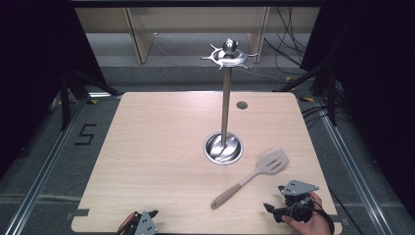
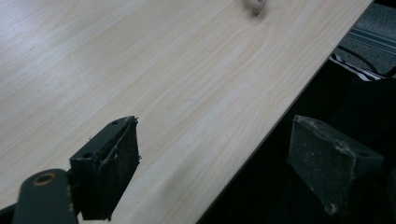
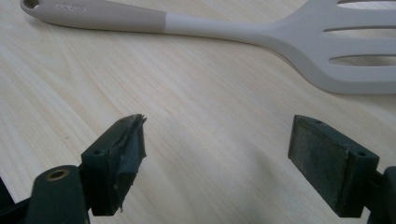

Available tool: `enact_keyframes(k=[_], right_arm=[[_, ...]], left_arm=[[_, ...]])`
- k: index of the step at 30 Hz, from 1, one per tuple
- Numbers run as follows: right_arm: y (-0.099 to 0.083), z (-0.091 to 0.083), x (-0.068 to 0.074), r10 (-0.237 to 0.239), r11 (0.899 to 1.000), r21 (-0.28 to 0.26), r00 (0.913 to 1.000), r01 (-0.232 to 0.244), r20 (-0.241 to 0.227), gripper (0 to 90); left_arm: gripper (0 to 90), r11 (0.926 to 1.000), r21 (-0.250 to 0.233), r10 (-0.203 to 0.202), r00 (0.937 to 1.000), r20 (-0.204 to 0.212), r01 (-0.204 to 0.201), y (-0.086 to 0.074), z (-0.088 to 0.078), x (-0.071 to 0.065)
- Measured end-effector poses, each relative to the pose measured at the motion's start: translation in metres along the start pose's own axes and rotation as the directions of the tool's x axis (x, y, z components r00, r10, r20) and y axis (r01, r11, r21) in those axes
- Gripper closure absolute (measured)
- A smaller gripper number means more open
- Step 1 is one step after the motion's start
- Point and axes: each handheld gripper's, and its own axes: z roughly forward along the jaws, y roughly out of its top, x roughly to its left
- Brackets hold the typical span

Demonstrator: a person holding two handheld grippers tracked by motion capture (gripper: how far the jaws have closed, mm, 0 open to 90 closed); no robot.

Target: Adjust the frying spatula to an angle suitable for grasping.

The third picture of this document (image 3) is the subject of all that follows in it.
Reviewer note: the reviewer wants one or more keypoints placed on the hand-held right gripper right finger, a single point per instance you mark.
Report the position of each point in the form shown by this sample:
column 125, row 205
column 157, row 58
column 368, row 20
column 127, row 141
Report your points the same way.
column 327, row 161

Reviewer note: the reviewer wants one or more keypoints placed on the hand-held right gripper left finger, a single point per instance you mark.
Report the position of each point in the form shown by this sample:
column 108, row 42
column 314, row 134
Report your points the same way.
column 112, row 165

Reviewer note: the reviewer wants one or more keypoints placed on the beige slotted spatula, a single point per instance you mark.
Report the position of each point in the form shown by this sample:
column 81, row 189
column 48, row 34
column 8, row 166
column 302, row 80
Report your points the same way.
column 299, row 34

